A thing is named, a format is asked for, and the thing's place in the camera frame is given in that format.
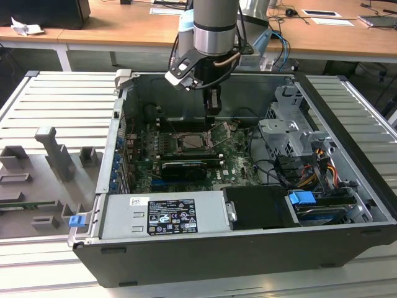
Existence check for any grey laptop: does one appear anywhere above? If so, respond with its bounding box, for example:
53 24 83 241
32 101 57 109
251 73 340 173
357 14 397 29

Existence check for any black rating label sticker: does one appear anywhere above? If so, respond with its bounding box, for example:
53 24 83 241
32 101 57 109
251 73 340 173
147 199 198 234

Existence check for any yellow red wire bundle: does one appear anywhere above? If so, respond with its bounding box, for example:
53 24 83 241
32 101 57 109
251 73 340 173
299 148 341 189

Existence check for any wooden desk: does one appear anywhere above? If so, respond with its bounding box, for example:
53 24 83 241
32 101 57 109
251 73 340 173
0 0 397 72

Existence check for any blue cable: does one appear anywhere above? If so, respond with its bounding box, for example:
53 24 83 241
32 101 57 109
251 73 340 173
268 30 292 71

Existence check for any green motherboard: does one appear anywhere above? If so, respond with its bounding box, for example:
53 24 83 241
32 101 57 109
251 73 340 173
125 119 264 193

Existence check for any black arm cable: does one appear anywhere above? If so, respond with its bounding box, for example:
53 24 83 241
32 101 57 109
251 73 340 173
169 30 181 68

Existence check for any hard disk in blue carrier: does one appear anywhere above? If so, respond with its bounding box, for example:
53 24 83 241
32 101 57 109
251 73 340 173
287 191 357 227

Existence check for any black CPU socket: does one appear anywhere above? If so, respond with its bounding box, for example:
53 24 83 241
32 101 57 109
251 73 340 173
175 132 216 155

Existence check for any grey plastic case latch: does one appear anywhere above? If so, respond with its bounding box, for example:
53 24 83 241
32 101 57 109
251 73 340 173
114 68 134 91

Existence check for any black open PC case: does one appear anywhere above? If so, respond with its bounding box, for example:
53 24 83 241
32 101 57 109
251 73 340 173
67 68 397 288

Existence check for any metal socket cover frame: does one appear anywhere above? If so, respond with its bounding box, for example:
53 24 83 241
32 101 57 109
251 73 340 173
207 122 233 149

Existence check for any grey power supply unit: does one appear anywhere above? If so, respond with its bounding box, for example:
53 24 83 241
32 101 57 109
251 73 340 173
99 191 234 240

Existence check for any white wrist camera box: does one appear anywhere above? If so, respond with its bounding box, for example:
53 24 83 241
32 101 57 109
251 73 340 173
165 49 200 91

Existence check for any grey parts rack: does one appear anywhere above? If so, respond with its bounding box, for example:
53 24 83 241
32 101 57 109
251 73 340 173
0 126 105 240

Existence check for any black desktop computer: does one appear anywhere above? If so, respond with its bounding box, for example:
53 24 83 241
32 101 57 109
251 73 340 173
0 0 91 30

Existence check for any white paper sheet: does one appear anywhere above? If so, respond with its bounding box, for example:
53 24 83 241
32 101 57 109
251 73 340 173
311 17 356 27

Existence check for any silver metal drive cage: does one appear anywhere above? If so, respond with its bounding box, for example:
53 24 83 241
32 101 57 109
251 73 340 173
257 85 336 165

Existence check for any silver desk cable port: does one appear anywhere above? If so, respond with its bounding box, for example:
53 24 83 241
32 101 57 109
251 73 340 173
149 6 187 16
302 9 342 18

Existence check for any green RAM stick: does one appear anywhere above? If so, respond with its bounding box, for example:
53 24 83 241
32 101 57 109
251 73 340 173
0 201 43 210

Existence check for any crumpled white paper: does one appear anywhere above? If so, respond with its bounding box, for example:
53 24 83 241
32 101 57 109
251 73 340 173
11 17 45 37

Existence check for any blue plastic case latch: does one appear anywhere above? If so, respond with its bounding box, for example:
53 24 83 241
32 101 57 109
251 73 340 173
68 215 86 229

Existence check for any thin red wire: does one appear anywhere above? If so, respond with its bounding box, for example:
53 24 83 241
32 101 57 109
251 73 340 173
125 113 137 136

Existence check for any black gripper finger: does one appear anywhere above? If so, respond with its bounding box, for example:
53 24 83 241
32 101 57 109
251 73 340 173
203 86 223 125

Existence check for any black RAM stick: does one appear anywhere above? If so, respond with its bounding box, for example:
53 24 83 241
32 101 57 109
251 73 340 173
156 115 216 133
156 148 225 163

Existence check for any black looped cable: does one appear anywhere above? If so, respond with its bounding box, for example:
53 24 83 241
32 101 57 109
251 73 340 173
248 127 291 187

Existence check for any black graphics card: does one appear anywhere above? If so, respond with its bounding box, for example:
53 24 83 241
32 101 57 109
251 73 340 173
160 160 208 182

